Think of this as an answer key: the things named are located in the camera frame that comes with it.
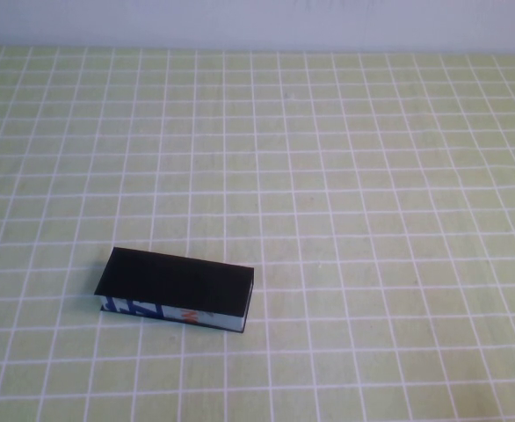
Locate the black printed glasses case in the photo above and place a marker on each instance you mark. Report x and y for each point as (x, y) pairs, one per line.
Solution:
(174, 281)

